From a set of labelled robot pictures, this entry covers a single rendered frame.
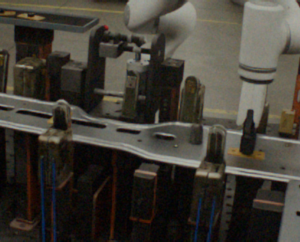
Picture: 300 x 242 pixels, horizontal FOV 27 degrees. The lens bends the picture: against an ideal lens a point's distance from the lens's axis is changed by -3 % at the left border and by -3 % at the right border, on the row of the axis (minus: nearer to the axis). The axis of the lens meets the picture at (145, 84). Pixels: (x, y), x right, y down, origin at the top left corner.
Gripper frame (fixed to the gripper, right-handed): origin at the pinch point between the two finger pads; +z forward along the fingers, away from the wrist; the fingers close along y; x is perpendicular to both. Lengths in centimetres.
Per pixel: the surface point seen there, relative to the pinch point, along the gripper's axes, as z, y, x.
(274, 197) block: 6.1, 12.7, 8.2
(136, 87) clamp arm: -2.5, -18.0, -31.2
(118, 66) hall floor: 103, -355, -138
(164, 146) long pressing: 4.0, 0.5, -18.9
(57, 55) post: -6, -25, -56
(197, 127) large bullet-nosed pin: -0.2, -4.0, -12.3
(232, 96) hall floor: 103, -325, -39
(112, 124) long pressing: 3.9, -6.7, -33.7
